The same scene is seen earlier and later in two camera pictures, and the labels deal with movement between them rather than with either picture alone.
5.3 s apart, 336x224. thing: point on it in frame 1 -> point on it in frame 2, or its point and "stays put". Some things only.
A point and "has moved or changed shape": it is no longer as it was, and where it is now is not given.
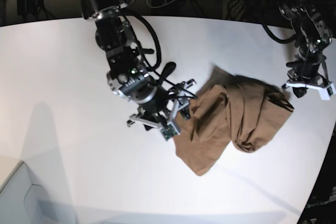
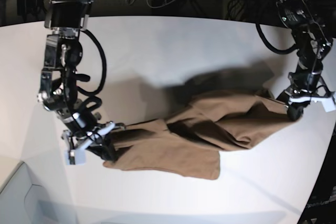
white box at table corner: [21, 202] stays put
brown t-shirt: [247, 110] has moved or changed shape
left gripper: [165, 107] -> [91, 137]
